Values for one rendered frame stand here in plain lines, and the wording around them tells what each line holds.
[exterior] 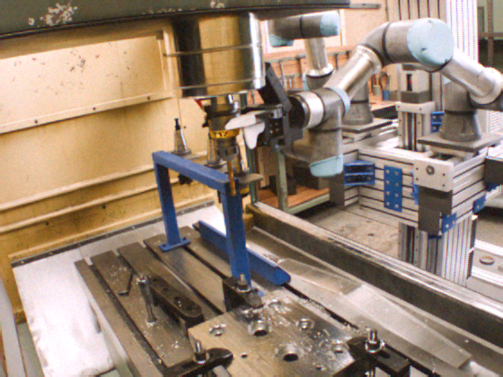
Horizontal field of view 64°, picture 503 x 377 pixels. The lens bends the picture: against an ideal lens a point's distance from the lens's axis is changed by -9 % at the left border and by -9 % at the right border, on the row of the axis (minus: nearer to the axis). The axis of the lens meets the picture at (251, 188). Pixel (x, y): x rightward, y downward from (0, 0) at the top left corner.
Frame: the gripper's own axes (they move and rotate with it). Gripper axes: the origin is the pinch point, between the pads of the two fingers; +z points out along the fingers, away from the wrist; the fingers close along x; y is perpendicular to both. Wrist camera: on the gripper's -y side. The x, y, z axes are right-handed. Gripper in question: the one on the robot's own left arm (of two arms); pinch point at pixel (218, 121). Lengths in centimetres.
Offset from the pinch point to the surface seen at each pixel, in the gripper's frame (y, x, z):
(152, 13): -17.4, -8.8, 15.9
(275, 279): 48, 16, -25
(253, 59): -9.7, -7.9, -1.9
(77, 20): -17.6, -7.1, 25.3
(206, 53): -11.5, -5.1, 5.0
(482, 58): 16, 97, -484
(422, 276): 60, -8, -66
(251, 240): 73, 80, -77
